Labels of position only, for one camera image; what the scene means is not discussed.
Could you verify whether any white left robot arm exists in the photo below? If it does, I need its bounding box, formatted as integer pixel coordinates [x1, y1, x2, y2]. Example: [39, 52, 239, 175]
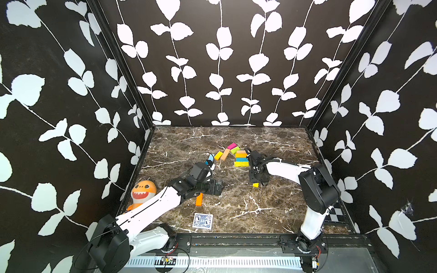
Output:
[85, 173, 223, 273]

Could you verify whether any yellow-green long block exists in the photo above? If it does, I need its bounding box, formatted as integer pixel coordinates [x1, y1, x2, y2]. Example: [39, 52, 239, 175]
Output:
[234, 162, 249, 167]

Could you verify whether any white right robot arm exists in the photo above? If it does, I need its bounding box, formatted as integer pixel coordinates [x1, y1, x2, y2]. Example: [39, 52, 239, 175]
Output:
[245, 148, 340, 241]

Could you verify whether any amber yellow short block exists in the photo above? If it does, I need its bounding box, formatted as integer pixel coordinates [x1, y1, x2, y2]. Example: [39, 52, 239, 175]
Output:
[214, 151, 224, 161]

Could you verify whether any magenta block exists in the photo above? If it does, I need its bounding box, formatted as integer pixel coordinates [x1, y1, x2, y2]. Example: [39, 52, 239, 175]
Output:
[227, 143, 237, 150]

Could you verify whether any orange plush toy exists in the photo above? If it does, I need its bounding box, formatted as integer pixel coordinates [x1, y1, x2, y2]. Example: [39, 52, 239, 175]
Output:
[126, 180, 157, 211]

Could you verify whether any amber yellow long block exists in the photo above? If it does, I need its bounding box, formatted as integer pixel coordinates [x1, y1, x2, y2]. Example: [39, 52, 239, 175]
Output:
[235, 153, 248, 158]

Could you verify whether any orange block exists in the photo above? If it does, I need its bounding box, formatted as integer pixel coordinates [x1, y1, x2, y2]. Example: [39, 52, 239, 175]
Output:
[195, 193, 203, 207]

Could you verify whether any black white checkerboard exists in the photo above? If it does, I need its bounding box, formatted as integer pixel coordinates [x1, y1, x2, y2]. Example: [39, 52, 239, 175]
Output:
[325, 202, 346, 224]

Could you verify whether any natural wood short block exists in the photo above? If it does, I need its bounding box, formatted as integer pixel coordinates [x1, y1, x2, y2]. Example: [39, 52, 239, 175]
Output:
[220, 149, 230, 161]

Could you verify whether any black metal base rail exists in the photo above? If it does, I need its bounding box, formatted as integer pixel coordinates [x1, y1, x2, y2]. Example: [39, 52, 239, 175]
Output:
[98, 233, 373, 260]

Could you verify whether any blue playing card box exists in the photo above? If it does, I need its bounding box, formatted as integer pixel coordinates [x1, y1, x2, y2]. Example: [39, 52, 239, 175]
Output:
[192, 213, 213, 230]

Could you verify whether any lime green short block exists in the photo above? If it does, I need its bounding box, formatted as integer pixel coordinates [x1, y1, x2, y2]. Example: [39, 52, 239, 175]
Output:
[231, 147, 241, 155]

